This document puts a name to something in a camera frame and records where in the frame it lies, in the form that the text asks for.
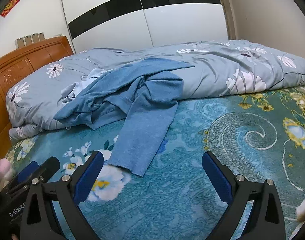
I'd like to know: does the light blue garment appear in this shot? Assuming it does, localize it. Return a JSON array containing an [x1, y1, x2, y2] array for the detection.
[[61, 68, 108, 104]]

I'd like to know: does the teal floral blanket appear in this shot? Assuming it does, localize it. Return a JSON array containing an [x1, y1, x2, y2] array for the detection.
[[4, 82, 305, 240]]

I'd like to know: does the white wardrobe with black stripe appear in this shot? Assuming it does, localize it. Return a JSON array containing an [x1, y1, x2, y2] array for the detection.
[[59, 0, 237, 54]]

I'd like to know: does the grey-blue floral duvet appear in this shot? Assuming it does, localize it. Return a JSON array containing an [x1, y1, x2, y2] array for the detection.
[[6, 39, 305, 140]]

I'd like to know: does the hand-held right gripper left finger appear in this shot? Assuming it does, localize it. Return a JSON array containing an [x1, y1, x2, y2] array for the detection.
[[19, 151, 104, 240]]

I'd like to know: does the red wall decoration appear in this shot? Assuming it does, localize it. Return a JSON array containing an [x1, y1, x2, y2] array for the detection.
[[1, 0, 20, 18]]

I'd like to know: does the person's left forearm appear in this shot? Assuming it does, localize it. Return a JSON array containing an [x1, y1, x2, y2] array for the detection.
[[0, 158, 14, 181]]

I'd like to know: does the wooden headboard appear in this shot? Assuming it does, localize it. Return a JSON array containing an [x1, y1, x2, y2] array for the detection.
[[0, 35, 75, 153]]

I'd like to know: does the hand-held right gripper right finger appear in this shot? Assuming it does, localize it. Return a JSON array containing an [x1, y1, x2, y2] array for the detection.
[[202, 151, 286, 240]]

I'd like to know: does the grey wall switch panel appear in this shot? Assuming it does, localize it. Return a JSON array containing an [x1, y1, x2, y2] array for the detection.
[[15, 32, 45, 48]]

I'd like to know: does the person's pink pajama clothing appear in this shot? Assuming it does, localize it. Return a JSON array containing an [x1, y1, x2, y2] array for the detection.
[[295, 197, 305, 223]]

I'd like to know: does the blue towel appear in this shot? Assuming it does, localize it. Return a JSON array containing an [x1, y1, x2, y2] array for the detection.
[[54, 57, 195, 177]]

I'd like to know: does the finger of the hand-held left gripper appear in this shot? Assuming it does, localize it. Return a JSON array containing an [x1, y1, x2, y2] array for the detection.
[[17, 161, 39, 183], [6, 156, 60, 193]]

